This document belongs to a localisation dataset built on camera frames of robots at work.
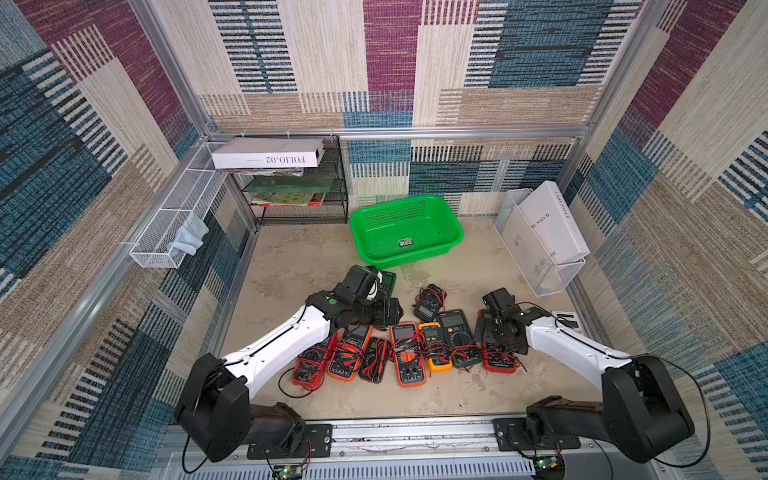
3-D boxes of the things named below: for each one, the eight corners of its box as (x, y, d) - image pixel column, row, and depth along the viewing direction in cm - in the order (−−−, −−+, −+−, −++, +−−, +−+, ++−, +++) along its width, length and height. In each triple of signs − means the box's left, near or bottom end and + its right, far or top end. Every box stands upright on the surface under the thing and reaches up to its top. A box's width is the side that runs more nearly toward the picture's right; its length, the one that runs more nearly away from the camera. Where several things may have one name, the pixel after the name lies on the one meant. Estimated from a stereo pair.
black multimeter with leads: (357, 379, 84) (356, 375, 81) (370, 340, 91) (370, 334, 88) (380, 386, 83) (380, 382, 80) (392, 346, 90) (392, 340, 87)
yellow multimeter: (429, 372, 85) (431, 368, 82) (417, 328, 93) (418, 322, 90) (452, 368, 86) (454, 363, 83) (438, 324, 94) (439, 318, 91)
